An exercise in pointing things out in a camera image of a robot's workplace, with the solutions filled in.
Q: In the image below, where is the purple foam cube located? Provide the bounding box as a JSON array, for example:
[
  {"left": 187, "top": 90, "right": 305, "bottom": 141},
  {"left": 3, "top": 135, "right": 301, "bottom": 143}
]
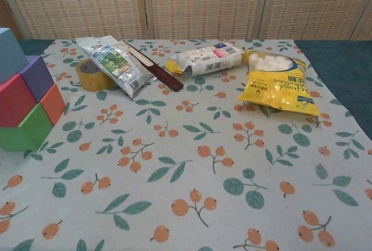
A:
[{"left": 17, "top": 55, "right": 55, "bottom": 102}]

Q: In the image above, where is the green foam cube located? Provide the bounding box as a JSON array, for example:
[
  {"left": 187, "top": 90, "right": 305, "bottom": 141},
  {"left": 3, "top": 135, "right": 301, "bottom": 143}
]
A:
[{"left": 0, "top": 102, "right": 55, "bottom": 152}]

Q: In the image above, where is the pink red foam cube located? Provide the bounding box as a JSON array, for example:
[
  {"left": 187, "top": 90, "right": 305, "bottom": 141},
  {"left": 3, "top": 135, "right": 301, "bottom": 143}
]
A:
[{"left": 0, "top": 73, "right": 41, "bottom": 128}]

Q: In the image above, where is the light blue foam cube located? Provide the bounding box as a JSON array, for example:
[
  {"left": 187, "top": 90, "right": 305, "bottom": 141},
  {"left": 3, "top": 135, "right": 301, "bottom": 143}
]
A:
[{"left": 0, "top": 27, "right": 28, "bottom": 84}]

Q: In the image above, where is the dark red folded fan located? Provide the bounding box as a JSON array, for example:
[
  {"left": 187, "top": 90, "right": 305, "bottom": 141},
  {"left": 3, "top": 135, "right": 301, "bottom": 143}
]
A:
[{"left": 119, "top": 39, "right": 184, "bottom": 92}]

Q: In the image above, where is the white biscuit pack yellow end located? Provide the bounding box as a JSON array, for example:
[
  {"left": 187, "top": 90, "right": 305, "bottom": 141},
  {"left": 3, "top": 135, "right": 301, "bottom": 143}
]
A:
[{"left": 165, "top": 41, "right": 245, "bottom": 78}]

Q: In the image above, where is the fruit and leaf print tablecloth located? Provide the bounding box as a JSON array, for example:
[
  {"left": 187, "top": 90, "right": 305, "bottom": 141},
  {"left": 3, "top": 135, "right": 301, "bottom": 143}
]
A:
[{"left": 0, "top": 38, "right": 372, "bottom": 251}]

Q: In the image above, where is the silver snack bag green picture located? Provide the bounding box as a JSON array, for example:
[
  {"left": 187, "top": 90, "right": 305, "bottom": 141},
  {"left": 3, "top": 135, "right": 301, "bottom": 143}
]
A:
[{"left": 76, "top": 36, "right": 158, "bottom": 101}]

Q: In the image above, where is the yellow marshmallow bag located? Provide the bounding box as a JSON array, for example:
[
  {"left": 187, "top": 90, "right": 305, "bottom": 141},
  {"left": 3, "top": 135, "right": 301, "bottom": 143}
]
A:
[{"left": 237, "top": 48, "right": 322, "bottom": 118}]

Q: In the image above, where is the yellowish clear tape roll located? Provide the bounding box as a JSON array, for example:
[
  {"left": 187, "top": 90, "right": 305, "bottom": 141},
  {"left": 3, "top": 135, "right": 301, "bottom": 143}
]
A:
[{"left": 76, "top": 59, "right": 116, "bottom": 92}]

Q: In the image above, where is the woven folding screen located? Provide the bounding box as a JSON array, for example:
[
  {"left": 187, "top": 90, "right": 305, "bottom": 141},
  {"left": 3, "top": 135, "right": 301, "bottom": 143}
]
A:
[{"left": 0, "top": 0, "right": 372, "bottom": 41}]

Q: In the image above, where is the orange foam cube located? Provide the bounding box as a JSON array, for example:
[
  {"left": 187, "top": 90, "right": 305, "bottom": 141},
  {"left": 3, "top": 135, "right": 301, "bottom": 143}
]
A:
[{"left": 38, "top": 83, "right": 66, "bottom": 127}]

